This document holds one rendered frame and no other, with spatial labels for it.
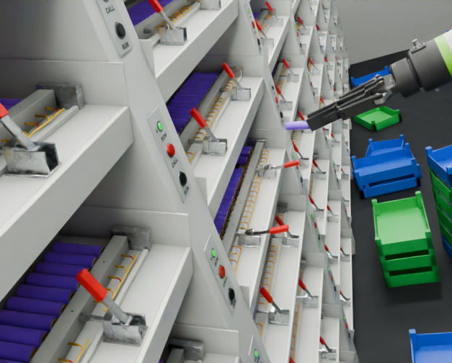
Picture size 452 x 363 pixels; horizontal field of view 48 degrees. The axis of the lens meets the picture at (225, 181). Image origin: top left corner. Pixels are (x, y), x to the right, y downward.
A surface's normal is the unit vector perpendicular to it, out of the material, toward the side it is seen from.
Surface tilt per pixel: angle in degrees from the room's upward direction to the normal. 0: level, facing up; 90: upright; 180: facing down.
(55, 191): 107
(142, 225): 90
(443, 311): 0
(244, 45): 90
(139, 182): 90
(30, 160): 90
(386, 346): 0
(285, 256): 17
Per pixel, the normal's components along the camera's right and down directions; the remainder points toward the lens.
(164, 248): -0.04, -0.87
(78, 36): -0.20, 0.49
